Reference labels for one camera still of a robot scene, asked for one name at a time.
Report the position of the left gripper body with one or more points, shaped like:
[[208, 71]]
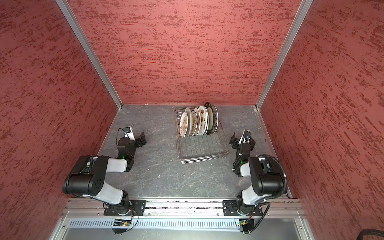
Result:
[[139, 140]]

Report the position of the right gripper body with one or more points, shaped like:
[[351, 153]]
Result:
[[240, 142]]

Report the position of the white leaf pattern plate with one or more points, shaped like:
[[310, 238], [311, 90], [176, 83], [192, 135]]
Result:
[[196, 121]]

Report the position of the watermelon print white plate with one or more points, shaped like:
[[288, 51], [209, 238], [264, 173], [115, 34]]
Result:
[[203, 120]]

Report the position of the dark rimmed patterned plate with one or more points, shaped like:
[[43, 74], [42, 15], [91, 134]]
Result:
[[210, 117]]

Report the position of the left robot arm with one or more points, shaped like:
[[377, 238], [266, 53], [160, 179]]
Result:
[[87, 177]]

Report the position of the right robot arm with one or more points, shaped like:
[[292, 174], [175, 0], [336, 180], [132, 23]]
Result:
[[268, 177]]

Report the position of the red character white plate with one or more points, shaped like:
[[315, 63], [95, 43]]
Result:
[[216, 119]]

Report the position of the orange sunburst plate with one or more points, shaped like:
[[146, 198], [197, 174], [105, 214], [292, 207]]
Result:
[[183, 126], [189, 115]]

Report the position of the right corner aluminium profile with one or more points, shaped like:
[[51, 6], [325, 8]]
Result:
[[291, 35]]

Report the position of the corner aluminium profile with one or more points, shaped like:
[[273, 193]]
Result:
[[75, 26], [291, 35]]

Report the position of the left corner aluminium profile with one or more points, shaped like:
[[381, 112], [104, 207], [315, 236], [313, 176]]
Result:
[[75, 26]]

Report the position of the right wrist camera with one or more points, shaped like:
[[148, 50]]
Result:
[[246, 136]]

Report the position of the metal wire dish rack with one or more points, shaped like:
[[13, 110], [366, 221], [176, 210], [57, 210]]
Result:
[[202, 148]]

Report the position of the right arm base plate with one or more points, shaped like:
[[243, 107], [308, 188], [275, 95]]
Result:
[[233, 208]]

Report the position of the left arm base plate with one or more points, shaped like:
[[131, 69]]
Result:
[[136, 207]]

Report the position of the perforated cable tray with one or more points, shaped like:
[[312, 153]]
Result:
[[225, 225]]

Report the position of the aluminium front rail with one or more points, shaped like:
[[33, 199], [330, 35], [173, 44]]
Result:
[[179, 207]]

